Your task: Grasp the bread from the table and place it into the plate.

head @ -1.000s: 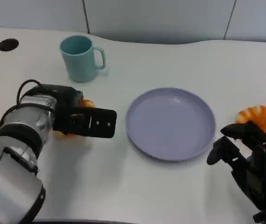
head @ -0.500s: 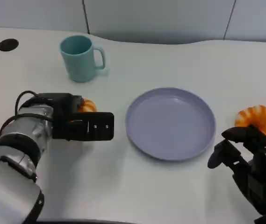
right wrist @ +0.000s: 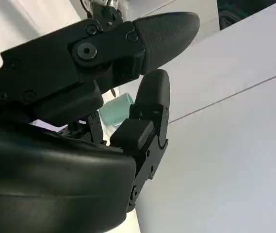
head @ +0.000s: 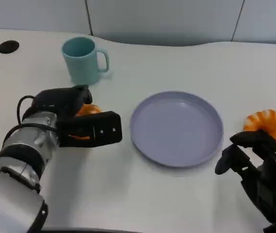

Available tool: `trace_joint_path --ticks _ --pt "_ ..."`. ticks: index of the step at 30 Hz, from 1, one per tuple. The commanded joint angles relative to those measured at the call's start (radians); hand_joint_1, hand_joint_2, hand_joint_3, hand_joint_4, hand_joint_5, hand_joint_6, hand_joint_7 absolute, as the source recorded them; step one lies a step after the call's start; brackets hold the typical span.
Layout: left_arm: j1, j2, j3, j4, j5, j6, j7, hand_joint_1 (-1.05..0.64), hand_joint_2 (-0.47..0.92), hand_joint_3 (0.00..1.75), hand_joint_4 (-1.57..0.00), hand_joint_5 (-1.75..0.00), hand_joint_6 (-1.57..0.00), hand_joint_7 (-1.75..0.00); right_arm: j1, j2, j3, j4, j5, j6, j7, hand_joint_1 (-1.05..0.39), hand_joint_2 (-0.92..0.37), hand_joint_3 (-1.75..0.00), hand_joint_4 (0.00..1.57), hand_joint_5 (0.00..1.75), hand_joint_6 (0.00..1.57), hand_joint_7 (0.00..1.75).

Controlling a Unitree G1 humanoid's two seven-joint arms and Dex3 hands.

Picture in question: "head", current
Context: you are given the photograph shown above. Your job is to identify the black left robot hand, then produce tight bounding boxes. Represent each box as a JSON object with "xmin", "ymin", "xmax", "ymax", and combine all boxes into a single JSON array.
[{"xmin": 31, "ymin": 84, "xmax": 94, "ymax": 117}]

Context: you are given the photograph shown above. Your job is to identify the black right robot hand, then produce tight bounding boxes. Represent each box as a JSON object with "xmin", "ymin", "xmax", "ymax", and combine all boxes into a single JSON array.
[{"xmin": 214, "ymin": 130, "xmax": 276, "ymax": 233}]

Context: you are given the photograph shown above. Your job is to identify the pale green mug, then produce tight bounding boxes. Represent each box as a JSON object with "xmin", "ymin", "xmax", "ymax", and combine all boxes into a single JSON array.
[{"xmin": 62, "ymin": 36, "xmax": 110, "ymax": 85}]

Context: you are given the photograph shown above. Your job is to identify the lilac plate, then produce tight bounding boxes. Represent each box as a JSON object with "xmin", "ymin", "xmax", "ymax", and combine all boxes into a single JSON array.
[{"xmin": 129, "ymin": 91, "xmax": 225, "ymax": 168}]

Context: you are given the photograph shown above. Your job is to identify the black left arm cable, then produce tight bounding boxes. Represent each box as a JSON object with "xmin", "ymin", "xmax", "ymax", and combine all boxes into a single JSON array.
[{"xmin": 3, "ymin": 95, "xmax": 58, "ymax": 146}]

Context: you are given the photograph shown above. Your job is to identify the black table cable grommet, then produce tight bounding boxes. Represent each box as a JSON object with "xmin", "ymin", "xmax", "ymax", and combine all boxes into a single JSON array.
[{"xmin": 0, "ymin": 40, "xmax": 20, "ymax": 54}]

